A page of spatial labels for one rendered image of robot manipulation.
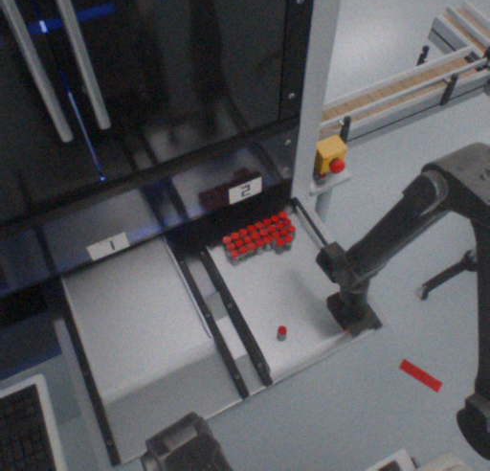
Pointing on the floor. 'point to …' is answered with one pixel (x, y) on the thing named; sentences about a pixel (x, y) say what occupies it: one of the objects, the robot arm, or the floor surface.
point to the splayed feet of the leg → (445, 277)
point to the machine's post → (314, 81)
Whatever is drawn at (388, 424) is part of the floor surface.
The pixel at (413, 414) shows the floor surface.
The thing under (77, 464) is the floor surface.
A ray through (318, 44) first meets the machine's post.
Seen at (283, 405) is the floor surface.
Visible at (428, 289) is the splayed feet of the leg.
